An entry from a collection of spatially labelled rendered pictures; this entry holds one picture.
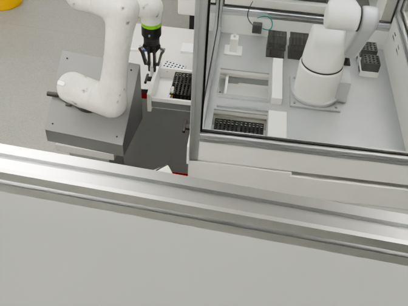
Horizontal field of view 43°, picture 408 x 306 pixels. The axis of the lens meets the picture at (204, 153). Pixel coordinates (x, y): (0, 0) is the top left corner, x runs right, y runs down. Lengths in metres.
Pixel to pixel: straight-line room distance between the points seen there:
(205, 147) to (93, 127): 0.58
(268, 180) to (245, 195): 1.63
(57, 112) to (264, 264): 1.92
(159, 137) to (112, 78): 0.98
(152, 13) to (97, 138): 0.60
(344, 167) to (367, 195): 0.19
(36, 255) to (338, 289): 0.39
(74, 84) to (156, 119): 0.83
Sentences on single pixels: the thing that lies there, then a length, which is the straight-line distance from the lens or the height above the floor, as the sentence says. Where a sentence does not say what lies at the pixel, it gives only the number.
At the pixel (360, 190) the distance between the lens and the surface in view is 2.24.
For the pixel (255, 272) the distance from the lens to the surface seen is 0.65.
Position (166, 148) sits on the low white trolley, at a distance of 3.05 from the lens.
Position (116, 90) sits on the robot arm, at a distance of 2.10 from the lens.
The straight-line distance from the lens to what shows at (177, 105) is 2.50.
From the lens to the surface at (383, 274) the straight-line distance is 0.64.
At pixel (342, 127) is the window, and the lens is 2.00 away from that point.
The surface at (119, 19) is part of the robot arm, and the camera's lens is 1.95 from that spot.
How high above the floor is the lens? 2.47
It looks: 45 degrees down
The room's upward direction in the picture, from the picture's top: 4 degrees clockwise
